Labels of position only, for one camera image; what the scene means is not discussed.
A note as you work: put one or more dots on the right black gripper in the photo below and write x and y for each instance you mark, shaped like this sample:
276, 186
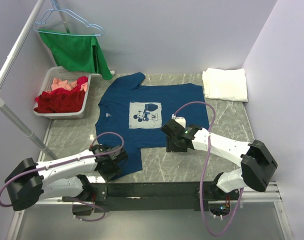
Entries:
170, 146

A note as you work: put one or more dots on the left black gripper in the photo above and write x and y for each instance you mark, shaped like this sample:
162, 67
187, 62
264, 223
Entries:
107, 176

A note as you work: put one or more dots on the blue mickey t shirt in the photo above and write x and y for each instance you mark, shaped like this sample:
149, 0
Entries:
137, 112

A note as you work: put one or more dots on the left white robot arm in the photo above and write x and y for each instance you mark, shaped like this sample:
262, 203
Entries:
32, 181

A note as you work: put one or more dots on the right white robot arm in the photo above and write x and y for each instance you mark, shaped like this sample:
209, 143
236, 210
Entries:
256, 165

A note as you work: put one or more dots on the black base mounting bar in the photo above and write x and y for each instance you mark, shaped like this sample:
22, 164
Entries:
144, 196

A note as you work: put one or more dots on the folded white t shirt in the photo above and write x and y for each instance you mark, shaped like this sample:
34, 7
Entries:
227, 85

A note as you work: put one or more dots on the dark red garment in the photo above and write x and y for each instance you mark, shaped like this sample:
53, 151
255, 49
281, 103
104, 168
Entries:
59, 101

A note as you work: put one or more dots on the white plastic laundry basket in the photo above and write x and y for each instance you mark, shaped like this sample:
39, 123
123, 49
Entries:
63, 74

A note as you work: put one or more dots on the magenta garment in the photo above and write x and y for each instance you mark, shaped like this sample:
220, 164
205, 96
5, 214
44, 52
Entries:
82, 82

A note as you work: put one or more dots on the pink garment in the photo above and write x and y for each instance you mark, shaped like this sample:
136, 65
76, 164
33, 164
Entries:
66, 85

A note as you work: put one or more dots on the green hanging cloth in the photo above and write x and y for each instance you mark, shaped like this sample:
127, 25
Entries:
76, 53

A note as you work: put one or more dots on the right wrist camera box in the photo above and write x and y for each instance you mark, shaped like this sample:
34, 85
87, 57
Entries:
180, 120

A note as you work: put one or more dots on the aluminium rail frame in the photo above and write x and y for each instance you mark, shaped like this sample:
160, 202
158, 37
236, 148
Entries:
259, 216

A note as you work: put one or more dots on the light blue wire hanger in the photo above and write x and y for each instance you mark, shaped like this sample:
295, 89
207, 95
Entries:
40, 26

